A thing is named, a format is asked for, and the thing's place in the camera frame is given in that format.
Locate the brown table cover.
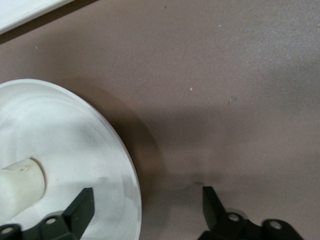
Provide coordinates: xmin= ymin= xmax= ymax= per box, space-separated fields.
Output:
xmin=0 ymin=0 xmax=320 ymax=240

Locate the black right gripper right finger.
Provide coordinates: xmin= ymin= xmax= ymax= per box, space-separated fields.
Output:
xmin=197 ymin=185 xmax=305 ymax=240

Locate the white steamed bun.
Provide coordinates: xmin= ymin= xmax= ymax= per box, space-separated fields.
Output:
xmin=0 ymin=156 xmax=47 ymax=221

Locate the cream rabbit print tray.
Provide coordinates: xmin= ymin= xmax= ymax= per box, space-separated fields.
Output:
xmin=0 ymin=0 xmax=76 ymax=35

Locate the round cream plate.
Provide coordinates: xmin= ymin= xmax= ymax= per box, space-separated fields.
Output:
xmin=0 ymin=78 xmax=143 ymax=240

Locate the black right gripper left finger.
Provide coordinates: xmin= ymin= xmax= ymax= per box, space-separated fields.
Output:
xmin=0 ymin=187 xmax=96 ymax=240

